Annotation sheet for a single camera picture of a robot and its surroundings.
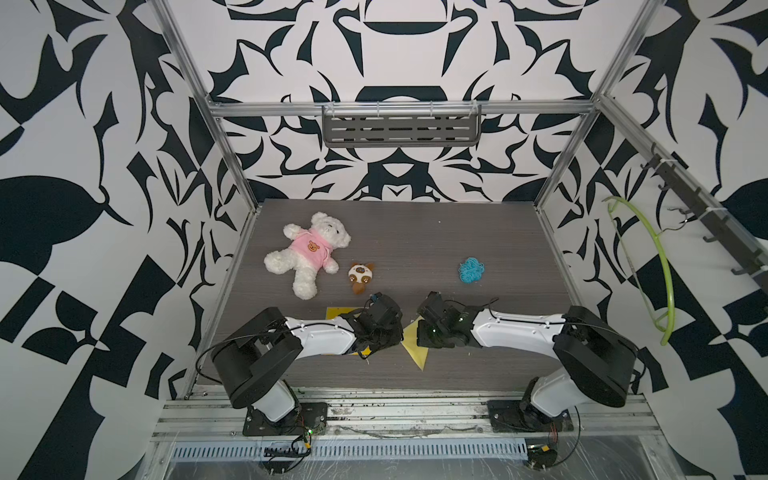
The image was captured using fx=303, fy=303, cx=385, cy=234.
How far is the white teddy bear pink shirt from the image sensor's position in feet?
→ 2.98

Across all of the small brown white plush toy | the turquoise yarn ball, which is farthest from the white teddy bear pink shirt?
the turquoise yarn ball

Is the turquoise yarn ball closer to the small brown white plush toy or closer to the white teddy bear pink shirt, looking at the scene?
the small brown white plush toy
